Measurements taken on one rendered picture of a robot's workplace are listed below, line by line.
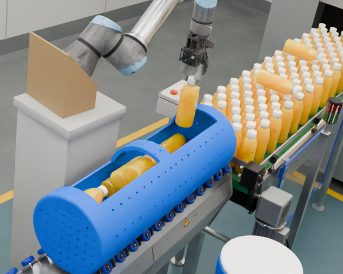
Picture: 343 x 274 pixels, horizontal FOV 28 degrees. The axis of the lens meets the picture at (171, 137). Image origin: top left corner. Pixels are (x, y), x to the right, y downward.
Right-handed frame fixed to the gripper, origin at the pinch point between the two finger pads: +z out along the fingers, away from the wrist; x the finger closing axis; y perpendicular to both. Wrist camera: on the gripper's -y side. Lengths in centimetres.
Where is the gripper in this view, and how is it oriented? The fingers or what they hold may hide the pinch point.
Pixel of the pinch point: (193, 79)
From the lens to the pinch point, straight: 258.7
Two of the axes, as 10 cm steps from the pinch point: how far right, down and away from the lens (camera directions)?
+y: -5.4, 3.5, -7.6
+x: 8.2, 4.0, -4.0
